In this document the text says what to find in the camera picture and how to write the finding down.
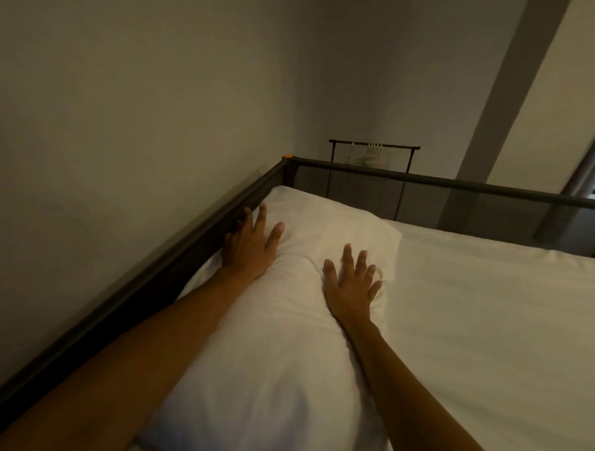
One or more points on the person's right middle finger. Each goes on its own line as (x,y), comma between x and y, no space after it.
(360,267)

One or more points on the black metal clothes rack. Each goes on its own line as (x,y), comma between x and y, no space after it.
(372,147)

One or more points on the person's right hand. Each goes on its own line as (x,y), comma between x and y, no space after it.
(349,297)

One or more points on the bunch of white clothes hangers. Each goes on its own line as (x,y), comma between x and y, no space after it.
(369,155)

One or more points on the person's left middle finger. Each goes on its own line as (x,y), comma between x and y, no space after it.
(247,220)

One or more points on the person's left thumb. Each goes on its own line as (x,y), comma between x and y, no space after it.
(275,237)

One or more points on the white pillow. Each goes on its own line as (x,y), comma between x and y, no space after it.
(279,334)

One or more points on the person's left forearm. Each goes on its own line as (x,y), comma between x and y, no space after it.
(139,357)

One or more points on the person's right thumb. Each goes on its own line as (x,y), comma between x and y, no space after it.
(330,274)

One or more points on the person's right little finger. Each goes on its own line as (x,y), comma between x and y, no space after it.
(376,290)

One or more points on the person's right forearm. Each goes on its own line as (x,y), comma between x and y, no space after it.
(399,390)

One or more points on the person's left hand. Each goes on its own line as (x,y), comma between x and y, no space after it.
(248,253)

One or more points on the black metal bed frame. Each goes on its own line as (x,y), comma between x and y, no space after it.
(153,278)

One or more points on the white bed sheet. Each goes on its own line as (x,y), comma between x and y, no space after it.
(488,334)

